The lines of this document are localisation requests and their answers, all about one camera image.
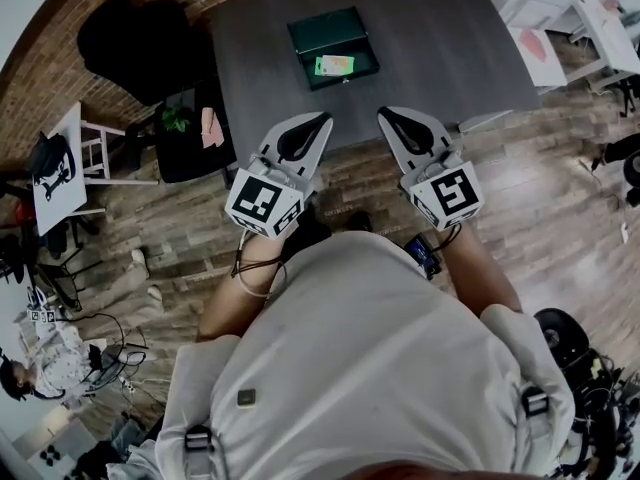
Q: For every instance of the black bag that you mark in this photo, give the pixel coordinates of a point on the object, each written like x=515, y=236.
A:
x=50, y=153

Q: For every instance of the silver metal bangle bracelet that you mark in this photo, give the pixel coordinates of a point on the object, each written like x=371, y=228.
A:
x=252, y=292

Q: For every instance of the white table leg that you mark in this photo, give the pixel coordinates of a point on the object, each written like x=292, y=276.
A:
x=485, y=121

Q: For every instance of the black office chair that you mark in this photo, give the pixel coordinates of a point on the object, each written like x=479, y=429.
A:
x=130, y=43

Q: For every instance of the person's black shoe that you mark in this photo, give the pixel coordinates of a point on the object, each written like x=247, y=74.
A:
x=360, y=220

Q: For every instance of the black round device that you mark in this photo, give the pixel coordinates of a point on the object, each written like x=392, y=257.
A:
x=560, y=338

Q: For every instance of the green potted plant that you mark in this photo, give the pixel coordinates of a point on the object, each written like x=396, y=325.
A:
x=176, y=119

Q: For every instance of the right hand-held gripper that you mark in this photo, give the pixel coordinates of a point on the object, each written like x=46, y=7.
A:
x=452, y=193

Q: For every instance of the person's right forearm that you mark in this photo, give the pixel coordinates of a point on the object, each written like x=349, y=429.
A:
x=485, y=278

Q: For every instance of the person's left forearm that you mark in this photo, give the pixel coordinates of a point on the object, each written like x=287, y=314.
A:
x=230, y=308

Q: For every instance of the person's white shirt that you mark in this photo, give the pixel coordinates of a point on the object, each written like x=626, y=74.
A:
x=360, y=348

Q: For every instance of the white desk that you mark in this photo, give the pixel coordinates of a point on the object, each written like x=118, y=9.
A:
x=615, y=33

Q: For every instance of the dark square shirt badge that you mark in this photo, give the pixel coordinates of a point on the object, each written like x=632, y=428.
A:
x=247, y=398

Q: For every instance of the green and white small box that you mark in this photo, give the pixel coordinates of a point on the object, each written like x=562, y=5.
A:
x=335, y=65

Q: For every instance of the small white table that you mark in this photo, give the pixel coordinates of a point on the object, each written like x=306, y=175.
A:
x=60, y=213

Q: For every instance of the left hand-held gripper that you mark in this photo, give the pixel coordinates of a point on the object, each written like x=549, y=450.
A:
x=260, y=200

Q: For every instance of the person's black trousers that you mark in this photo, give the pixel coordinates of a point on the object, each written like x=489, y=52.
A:
x=310, y=233

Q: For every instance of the pink cloth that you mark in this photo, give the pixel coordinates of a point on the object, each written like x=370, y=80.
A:
x=212, y=130

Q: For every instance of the black waist-mounted device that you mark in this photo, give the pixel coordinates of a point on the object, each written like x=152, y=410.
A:
x=422, y=255

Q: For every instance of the dark green case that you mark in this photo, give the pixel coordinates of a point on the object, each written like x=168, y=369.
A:
x=325, y=30

